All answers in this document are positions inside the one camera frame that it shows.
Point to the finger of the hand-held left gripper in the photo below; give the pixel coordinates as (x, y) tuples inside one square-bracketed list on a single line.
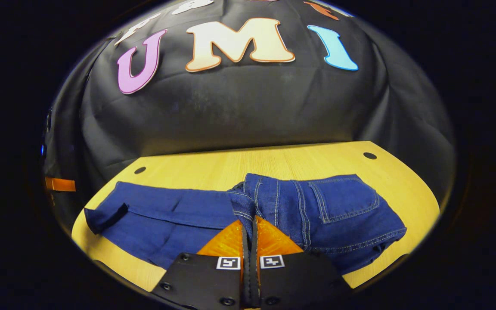
[(60, 184)]

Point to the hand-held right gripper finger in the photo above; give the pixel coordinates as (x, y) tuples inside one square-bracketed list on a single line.
[(245, 241), (254, 241)]

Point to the blue denim jeans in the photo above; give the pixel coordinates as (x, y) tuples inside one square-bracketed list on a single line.
[(338, 215)]

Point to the black backdrop cloth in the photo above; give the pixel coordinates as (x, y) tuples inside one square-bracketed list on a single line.
[(239, 107)]

